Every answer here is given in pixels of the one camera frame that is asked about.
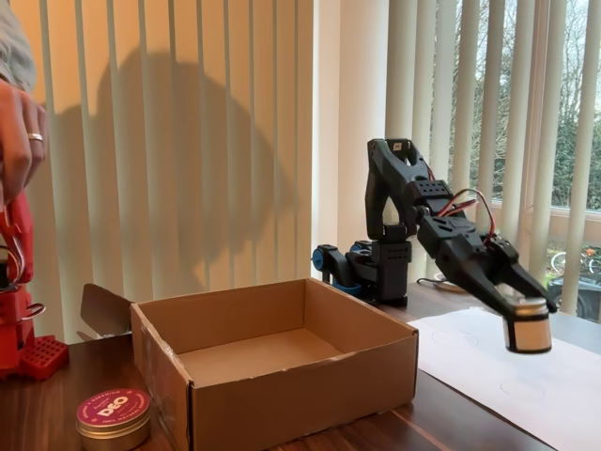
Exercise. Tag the dark parked car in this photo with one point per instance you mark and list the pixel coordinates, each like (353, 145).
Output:
(589, 296)

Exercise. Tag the vertical blinds without view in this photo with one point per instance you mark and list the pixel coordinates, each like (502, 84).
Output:
(188, 141)

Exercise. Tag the white paper sheet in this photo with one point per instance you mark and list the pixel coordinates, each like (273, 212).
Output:
(479, 371)

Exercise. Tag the person hand with ring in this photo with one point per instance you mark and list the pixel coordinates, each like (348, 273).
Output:
(19, 141)

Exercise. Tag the red perforated base block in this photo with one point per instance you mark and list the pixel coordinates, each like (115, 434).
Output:
(46, 354)

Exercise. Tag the small silver round tin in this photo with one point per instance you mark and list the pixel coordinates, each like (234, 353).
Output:
(530, 333)

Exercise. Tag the parked bicycle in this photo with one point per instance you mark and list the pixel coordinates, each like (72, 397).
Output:
(587, 256)

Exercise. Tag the red robot arm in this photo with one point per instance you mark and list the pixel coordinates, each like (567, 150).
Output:
(14, 329)

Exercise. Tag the masking tape roll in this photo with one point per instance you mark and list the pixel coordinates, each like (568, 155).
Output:
(446, 285)

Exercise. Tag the blue black table clamp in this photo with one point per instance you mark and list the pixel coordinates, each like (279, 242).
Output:
(366, 249)
(321, 258)

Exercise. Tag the vertical blinds with view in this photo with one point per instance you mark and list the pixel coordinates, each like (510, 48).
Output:
(516, 117)

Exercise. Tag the forearm in grey sleeve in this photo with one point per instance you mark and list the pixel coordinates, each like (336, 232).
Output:
(14, 42)

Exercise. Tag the open cardboard box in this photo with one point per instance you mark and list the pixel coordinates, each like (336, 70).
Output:
(305, 399)

